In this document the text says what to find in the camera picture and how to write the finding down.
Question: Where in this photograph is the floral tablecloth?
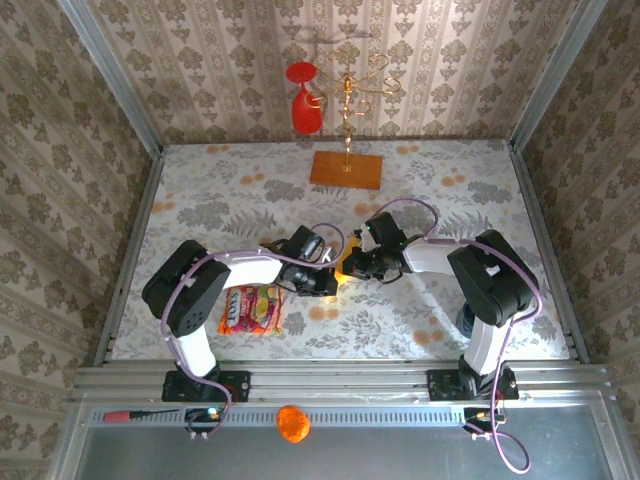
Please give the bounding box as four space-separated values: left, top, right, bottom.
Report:
110 139 572 362

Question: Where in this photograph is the orange candy bag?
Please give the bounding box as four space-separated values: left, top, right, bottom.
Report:
217 283 286 337

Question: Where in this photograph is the gold glass rack wooden base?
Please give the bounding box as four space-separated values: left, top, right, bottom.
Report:
308 48 404 192

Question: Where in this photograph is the blue cup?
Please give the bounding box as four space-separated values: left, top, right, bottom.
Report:
457 305 474 342

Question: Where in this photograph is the orange mesh ball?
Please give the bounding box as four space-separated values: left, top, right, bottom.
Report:
276 404 311 445

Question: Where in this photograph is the red wine glass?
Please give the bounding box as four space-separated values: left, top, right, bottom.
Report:
285 61 323 135

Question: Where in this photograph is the black controller board with LED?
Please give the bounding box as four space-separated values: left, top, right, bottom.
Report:
463 405 507 427
184 406 224 434

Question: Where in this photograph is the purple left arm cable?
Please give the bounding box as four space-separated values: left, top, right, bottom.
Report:
159 221 346 444

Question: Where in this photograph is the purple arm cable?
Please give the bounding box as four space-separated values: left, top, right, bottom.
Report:
159 221 346 444
382 197 546 474

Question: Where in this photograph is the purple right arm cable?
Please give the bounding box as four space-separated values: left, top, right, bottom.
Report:
382 197 546 474

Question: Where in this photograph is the grey slotted cable duct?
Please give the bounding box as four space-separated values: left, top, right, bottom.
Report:
79 404 467 427

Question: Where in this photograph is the red handled screwdriver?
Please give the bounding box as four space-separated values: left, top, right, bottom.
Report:
103 408 181 424

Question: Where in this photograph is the aluminium frame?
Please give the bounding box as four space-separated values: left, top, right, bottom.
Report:
47 0 624 480

